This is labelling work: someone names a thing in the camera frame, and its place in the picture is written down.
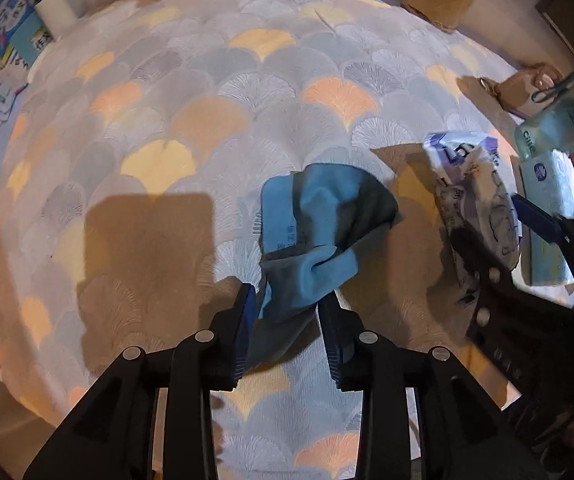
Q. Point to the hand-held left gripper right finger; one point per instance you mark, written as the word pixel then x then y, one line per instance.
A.
pixel 331 330

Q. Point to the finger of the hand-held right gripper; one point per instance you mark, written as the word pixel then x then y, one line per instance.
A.
pixel 472 255
pixel 537 215

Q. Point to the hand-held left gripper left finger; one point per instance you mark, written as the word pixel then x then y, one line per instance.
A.
pixel 247 320

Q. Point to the white and purple packet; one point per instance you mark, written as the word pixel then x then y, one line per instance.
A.
pixel 467 180

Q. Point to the blue cloth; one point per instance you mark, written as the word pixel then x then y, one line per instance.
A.
pixel 317 210

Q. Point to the blue patterned tissue pack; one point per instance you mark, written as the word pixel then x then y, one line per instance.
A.
pixel 552 185

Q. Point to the green water bottle yellow lid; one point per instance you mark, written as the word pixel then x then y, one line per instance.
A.
pixel 567 115

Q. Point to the small brown bag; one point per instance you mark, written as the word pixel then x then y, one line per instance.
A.
pixel 517 90

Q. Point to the row of books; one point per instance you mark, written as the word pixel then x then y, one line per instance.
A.
pixel 2 45

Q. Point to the white cylinder post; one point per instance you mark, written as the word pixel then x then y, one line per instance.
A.
pixel 54 7

